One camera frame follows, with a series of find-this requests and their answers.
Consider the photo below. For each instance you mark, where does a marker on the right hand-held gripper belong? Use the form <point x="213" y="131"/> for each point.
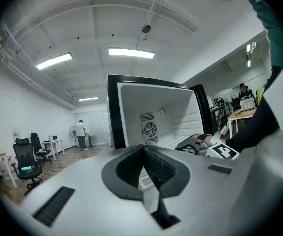
<point x="221" y="151"/>

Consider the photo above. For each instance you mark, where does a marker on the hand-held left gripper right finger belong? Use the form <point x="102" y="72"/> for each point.
<point x="200" y="193"/>

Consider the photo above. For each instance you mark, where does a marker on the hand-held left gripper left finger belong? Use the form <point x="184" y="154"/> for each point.
<point x="82" y="181"/>

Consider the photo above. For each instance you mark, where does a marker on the person's right forearm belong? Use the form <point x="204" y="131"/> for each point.
<point x="257" y="126"/>

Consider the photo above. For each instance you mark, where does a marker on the black mini fridge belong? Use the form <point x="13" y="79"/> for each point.
<point x="113" y="112"/>

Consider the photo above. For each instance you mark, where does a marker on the black metal railing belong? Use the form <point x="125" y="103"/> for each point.
<point x="220" y="117"/>

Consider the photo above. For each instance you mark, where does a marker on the small wooden standing desk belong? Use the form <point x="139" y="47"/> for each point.
<point x="90" y="135"/>

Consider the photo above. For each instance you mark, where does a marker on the black standing fan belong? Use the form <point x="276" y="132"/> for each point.
<point x="72" y="131"/>

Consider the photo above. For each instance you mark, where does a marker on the small white appliance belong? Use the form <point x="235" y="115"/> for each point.
<point x="53" y="138"/>

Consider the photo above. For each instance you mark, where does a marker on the wooden table with white legs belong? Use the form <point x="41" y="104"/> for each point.
<point x="242" y="114"/>

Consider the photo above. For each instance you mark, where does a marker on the green bottle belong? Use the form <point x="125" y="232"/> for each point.
<point x="27" y="168"/>

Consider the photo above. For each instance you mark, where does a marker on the black mesh office chair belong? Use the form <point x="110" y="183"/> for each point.
<point x="24" y="154"/>
<point x="35" y="141"/>

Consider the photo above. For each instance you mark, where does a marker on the white laptop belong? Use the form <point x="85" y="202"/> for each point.
<point x="247" y="104"/>

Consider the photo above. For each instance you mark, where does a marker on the group of clear water jugs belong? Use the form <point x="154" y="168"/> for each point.
<point x="7" y="168"/>

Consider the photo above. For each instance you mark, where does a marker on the rectangular ceiling light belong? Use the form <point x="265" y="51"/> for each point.
<point x="131" y="53"/>
<point x="53" y="61"/>
<point x="88" y="98"/>

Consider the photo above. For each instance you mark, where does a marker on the round ceiling disc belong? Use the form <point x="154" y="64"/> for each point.
<point x="146" y="28"/>

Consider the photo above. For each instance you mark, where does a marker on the person's green printed shirt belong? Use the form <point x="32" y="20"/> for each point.
<point x="271" y="28"/>

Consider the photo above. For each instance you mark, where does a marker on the white wall dispenser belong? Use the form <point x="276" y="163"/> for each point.
<point x="16" y="134"/>

